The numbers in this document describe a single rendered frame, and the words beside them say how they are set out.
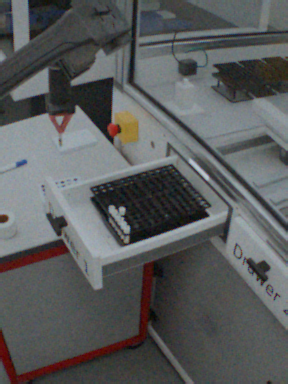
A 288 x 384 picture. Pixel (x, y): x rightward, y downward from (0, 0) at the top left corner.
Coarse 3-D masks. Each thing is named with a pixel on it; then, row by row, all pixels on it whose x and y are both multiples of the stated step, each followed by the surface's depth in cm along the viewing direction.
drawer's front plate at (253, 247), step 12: (240, 228) 110; (228, 240) 116; (240, 240) 111; (252, 240) 107; (228, 252) 117; (240, 252) 112; (252, 252) 108; (264, 252) 103; (240, 264) 113; (276, 264) 100; (252, 276) 110; (276, 276) 101; (264, 288) 106; (276, 288) 102; (276, 300) 103
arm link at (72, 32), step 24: (96, 0) 66; (72, 24) 64; (96, 24) 64; (120, 24) 69; (24, 48) 65; (48, 48) 65; (72, 48) 66; (0, 72) 66; (24, 72) 66; (0, 96) 68
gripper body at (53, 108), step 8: (48, 88) 118; (56, 88) 116; (64, 88) 116; (48, 96) 119; (56, 96) 117; (64, 96) 118; (48, 104) 119; (56, 104) 119; (64, 104) 119; (72, 104) 119; (56, 112) 117
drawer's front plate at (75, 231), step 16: (48, 176) 120; (48, 192) 120; (48, 208) 124; (64, 208) 111; (80, 224) 108; (64, 240) 118; (80, 240) 105; (80, 256) 109; (96, 256) 101; (96, 272) 104; (96, 288) 107
